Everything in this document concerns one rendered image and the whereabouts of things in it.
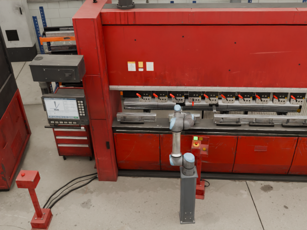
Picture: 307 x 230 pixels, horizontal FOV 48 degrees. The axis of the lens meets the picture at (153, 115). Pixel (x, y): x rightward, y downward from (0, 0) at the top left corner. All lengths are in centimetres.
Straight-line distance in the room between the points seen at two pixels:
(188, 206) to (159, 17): 213
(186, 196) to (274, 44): 192
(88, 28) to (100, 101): 87
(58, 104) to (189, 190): 171
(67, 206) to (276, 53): 312
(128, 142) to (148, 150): 28
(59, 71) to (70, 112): 48
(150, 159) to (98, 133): 80
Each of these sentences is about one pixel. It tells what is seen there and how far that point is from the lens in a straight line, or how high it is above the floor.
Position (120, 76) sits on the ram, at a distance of 411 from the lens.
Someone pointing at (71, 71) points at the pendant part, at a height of 188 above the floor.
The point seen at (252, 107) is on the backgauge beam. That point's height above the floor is 95.
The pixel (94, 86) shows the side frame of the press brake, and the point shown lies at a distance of 400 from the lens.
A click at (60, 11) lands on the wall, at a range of 837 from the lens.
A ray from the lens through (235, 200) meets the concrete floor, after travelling 469.
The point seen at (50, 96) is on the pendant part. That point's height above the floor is 160.
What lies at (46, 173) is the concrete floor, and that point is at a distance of 525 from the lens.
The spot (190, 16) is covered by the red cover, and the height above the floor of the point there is 225.
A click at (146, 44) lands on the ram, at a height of 192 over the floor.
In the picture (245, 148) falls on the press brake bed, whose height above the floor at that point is 58.
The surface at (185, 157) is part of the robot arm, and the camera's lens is 369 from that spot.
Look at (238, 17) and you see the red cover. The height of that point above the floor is 223.
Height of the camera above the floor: 345
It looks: 35 degrees down
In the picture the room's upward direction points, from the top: 2 degrees counter-clockwise
